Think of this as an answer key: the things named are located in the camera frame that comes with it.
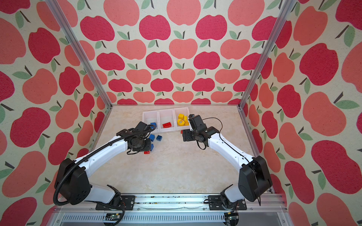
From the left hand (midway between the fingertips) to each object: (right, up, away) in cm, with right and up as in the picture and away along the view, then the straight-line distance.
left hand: (150, 149), depth 84 cm
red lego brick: (-1, -2, +1) cm, 3 cm away
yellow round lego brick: (+19, +15, +21) cm, 32 cm away
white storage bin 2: (+22, +25, +27) cm, 43 cm away
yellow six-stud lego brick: (+23, +16, +21) cm, 35 cm away
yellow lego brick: (+19, +20, +27) cm, 39 cm away
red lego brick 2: (+9, +14, +21) cm, 27 cm away
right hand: (+24, +8, +1) cm, 25 cm away
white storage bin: (-7, +20, +28) cm, 35 cm away
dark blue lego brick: (+3, +5, +15) cm, 16 cm away
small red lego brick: (+20, +8, +20) cm, 29 cm away
